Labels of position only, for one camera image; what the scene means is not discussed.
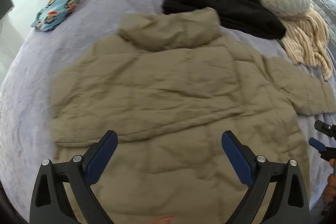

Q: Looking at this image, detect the beige striped knit garment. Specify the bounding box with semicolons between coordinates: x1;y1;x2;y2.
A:
279;6;333;81

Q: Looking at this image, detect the khaki puffer jacket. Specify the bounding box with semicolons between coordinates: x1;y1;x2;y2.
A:
51;9;335;223

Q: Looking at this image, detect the black folded garment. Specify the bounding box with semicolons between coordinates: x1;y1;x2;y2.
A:
162;0;286;40

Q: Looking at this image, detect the blue monkey print garment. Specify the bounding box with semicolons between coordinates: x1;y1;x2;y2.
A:
30;0;80;32

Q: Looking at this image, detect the person's right hand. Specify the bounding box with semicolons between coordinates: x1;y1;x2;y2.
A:
322;174;336;203

